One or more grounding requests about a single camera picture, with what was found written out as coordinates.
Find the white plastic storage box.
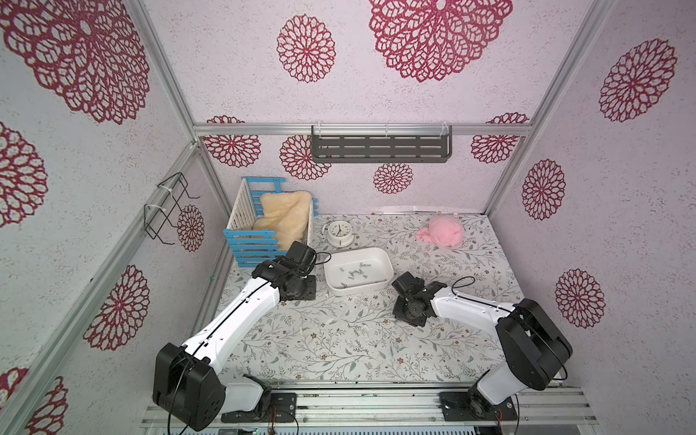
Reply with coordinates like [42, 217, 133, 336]
[324, 248, 394, 297]

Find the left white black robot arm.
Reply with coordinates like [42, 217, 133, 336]
[152, 257, 316, 431]

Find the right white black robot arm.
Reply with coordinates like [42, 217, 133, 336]
[393, 274, 573, 411]

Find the blue white slatted crate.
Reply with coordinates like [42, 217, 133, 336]
[224, 177, 316, 268]

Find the white round alarm clock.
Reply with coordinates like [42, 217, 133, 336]
[322, 220, 355, 248]

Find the cream fluffy cloth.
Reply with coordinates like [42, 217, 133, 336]
[253, 191, 313, 251]

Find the pink plush toy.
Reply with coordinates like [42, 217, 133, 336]
[416, 215, 466, 249]

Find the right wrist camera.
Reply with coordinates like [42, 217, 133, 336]
[391, 272, 447, 302]

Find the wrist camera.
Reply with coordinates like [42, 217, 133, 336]
[283, 241, 317, 276]
[391, 272, 447, 302]

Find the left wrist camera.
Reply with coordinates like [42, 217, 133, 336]
[283, 241, 317, 276]

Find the aluminium front rail frame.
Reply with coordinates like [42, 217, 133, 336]
[140, 387, 599, 429]

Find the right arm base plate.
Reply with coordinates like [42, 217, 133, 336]
[439, 391, 518, 423]

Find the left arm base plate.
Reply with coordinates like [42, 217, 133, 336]
[221, 393, 297, 423]

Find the grey wall shelf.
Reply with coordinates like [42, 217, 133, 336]
[310, 126, 452, 164]

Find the black wire wall rack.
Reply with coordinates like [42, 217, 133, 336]
[142, 171, 199, 246]

